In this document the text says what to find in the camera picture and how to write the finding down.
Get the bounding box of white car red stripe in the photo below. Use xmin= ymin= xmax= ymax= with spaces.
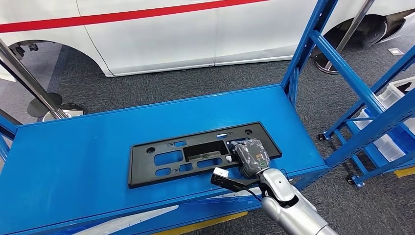
xmin=0 ymin=0 xmax=415 ymax=77

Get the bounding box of chrome stanchion post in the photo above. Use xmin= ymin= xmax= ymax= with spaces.
xmin=0 ymin=39 xmax=84 ymax=122
xmin=314 ymin=0 xmax=377 ymax=75

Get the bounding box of dark round stanchion base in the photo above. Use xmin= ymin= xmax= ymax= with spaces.
xmin=27 ymin=92 xmax=63 ymax=118

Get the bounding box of black plastic plate bracket part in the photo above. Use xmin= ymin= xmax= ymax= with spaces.
xmin=128 ymin=121 xmax=283 ymax=189

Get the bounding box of blue metal shelf rack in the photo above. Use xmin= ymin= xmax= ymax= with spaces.
xmin=319 ymin=45 xmax=415 ymax=189
xmin=0 ymin=0 xmax=415 ymax=235

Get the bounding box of yellow floor tape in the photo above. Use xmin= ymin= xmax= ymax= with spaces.
xmin=152 ymin=211 xmax=249 ymax=235
xmin=393 ymin=167 xmax=415 ymax=178

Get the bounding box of blue plastic crate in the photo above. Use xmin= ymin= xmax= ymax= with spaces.
xmin=387 ymin=121 xmax=415 ymax=156

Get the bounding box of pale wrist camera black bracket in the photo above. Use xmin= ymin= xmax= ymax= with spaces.
xmin=210 ymin=167 xmax=260 ymax=192

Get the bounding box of white plastic crate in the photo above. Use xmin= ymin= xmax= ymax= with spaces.
xmin=72 ymin=205 xmax=179 ymax=235
xmin=353 ymin=108 xmax=408 ymax=163
xmin=377 ymin=76 xmax=415 ymax=109

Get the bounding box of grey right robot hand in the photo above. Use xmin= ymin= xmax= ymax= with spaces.
xmin=231 ymin=139 xmax=271 ymax=180

